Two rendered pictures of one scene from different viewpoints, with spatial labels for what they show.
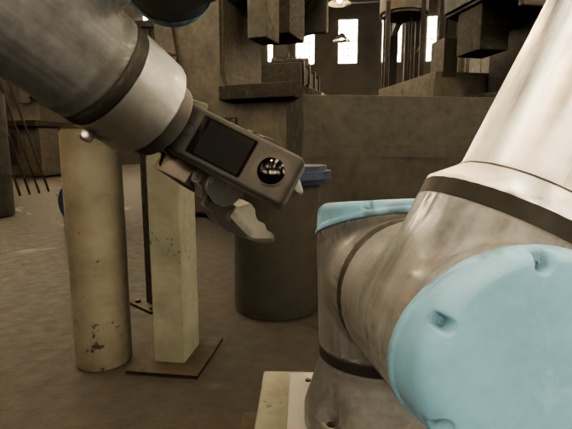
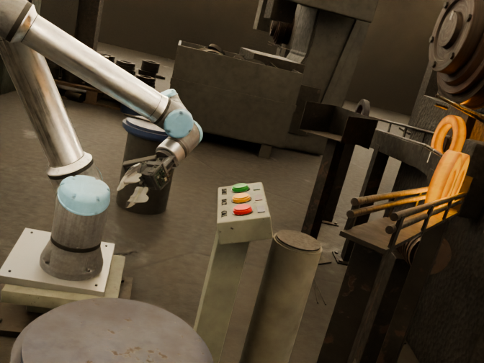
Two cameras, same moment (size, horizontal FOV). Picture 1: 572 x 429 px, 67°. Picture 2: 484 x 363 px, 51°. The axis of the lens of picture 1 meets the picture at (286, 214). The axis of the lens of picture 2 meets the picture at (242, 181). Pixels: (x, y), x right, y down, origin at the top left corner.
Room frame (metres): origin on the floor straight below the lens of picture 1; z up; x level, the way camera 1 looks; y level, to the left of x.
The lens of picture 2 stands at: (2.00, -0.02, 0.95)
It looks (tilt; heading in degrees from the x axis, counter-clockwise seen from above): 16 degrees down; 166
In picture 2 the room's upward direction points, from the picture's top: 14 degrees clockwise
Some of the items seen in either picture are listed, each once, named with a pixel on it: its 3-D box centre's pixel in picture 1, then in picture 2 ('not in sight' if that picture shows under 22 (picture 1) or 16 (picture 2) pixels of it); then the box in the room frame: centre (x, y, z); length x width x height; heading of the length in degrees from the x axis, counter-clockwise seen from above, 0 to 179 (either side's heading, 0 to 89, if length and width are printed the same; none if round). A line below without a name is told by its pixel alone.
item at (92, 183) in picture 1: (97, 248); (271, 332); (0.93, 0.41, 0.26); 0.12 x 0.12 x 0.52
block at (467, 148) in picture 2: not in sight; (472, 179); (0.61, 1.05, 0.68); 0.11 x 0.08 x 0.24; 82
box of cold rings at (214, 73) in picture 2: not in sight; (228, 95); (-2.44, 0.77, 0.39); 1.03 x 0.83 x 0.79; 86
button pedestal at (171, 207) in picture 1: (173, 225); (213, 312); (0.95, 0.25, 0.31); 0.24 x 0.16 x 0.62; 172
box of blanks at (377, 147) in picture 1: (375, 164); not in sight; (2.63, -0.54, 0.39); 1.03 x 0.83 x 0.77; 97
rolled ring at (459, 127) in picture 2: not in sight; (447, 141); (0.38, 1.08, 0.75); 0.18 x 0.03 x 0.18; 172
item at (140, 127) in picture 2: not in sight; (148, 165); (-0.49, 0.11, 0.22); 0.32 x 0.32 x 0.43
